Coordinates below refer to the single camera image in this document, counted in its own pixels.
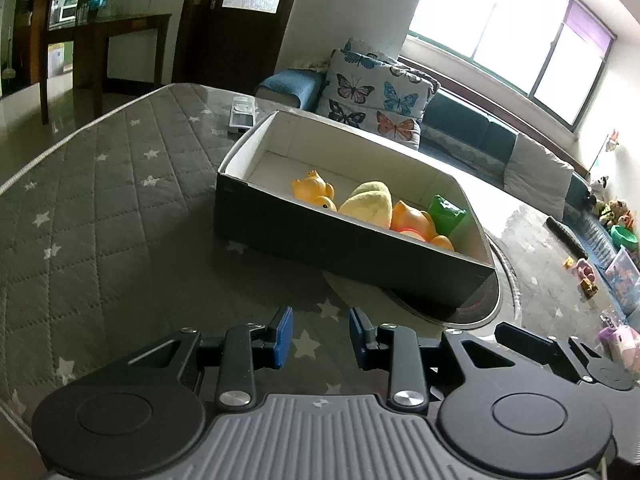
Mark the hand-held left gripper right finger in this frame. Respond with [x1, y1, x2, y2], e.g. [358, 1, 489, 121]
[348, 306, 538, 411]

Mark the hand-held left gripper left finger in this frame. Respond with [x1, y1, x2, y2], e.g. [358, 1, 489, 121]
[125, 305, 294, 409]

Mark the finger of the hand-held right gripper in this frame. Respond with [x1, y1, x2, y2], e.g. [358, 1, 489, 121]
[494, 322, 638, 392]

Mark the grey cardboard box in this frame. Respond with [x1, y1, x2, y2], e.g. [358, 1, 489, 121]
[215, 110, 497, 312]

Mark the orange rubber duck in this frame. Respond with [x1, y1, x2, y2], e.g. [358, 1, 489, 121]
[291, 170, 337, 212]
[390, 200, 455, 252]

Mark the green plastic toy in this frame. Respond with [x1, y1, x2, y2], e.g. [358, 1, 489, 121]
[428, 194, 469, 237]

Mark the purple toy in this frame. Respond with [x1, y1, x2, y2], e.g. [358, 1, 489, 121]
[599, 310, 640, 372]

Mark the dark long object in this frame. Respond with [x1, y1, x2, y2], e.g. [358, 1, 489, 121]
[545, 216, 589, 259]

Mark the pink patterned box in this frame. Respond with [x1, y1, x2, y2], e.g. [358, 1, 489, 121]
[604, 247, 640, 312]

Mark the green plastic bowl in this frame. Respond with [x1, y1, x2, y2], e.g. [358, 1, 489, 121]
[611, 225, 640, 252]

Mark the pile of plush toys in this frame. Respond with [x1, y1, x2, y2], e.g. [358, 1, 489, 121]
[589, 175, 637, 231]

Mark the light grey cushion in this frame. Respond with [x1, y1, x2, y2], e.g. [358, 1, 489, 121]
[504, 132, 575, 221]

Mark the grey star quilted table cover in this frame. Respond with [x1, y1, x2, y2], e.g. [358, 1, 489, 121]
[0, 82, 501, 480]

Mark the dark teal sofa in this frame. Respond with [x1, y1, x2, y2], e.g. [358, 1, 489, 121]
[417, 89, 621, 261]

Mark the white remote control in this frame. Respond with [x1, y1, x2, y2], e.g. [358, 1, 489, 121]
[227, 95, 259, 134]

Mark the butterfly print pillow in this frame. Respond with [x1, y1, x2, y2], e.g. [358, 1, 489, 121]
[344, 37, 442, 107]
[315, 49, 432, 150]

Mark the blue cushion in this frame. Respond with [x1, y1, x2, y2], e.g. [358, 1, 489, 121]
[255, 70, 327, 111]

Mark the dark wooden door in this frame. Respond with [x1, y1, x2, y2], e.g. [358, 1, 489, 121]
[175, 0, 307, 87]

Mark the window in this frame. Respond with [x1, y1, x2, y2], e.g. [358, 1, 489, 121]
[402, 0, 619, 129]

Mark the dark wooden side table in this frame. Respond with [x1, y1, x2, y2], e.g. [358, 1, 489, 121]
[37, 12, 173, 126]

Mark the white and green carton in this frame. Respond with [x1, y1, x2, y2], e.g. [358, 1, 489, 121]
[47, 42, 67, 79]

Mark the wooden display cabinet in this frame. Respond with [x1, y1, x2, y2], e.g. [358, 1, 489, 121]
[0, 0, 126, 96]

